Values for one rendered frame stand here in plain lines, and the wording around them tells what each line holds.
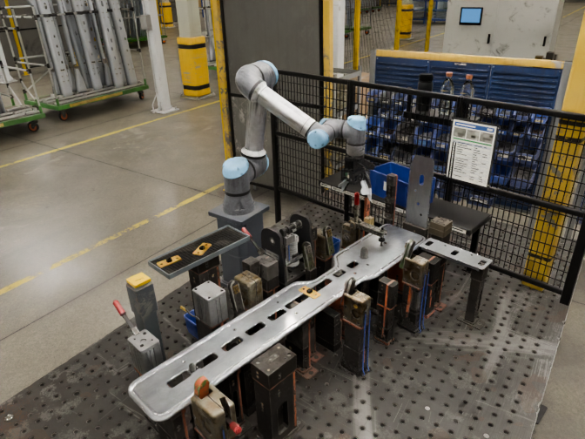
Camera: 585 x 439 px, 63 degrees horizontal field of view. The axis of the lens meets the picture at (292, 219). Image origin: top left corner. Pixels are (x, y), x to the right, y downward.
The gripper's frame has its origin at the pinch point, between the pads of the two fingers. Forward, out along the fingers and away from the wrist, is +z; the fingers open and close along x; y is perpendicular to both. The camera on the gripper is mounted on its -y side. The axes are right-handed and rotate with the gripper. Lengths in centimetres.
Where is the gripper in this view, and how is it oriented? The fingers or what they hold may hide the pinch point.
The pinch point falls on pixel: (357, 196)
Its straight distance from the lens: 209.8
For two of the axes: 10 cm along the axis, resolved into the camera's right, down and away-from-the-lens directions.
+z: 0.3, 8.9, 4.5
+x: 7.2, 3.0, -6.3
